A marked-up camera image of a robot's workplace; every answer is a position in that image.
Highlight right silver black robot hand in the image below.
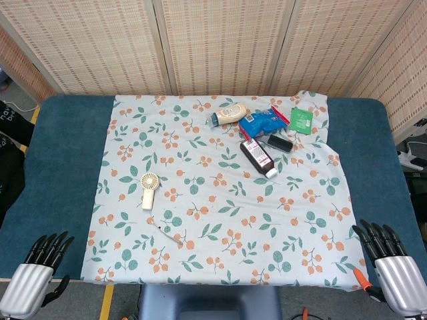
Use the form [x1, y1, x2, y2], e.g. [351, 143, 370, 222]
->
[352, 219, 427, 317]

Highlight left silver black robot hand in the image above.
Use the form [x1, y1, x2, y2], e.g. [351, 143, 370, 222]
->
[0, 231, 75, 320]

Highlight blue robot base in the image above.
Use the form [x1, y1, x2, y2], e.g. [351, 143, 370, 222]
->
[138, 284, 284, 320]

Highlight cream handheld fan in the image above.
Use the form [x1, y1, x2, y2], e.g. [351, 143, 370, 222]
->
[139, 171, 161, 211]

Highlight white power strip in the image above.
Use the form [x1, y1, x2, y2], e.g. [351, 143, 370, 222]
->
[396, 149, 427, 171]

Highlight black printed fabric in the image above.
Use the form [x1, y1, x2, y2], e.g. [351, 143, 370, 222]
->
[0, 99, 35, 227]

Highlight black rectangular case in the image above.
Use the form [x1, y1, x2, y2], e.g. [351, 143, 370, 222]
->
[267, 133, 294, 153]

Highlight dark brown medicine bottle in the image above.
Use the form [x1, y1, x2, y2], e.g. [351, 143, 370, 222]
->
[240, 138, 279, 179]

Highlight green sachet packet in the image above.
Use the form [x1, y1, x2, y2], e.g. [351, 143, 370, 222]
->
[288, 108, 314, 135]

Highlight floral patterned tablecloth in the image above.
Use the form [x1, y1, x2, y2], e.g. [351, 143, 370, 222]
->
[80, 89, 370, 293]

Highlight blue snack bag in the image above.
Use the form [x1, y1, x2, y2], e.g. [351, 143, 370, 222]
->
[238, 106, 291, 140]

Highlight cream squeeze sauce bottle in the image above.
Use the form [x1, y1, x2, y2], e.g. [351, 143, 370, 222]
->
[205, 103, 251, 129]

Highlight woven folding screen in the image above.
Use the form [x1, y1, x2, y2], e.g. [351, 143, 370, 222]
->
[0, 0, 427, 144]

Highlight white cable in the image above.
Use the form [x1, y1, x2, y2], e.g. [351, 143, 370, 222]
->
[3, 99, 41, 112]
[147, 215, 185, 247]

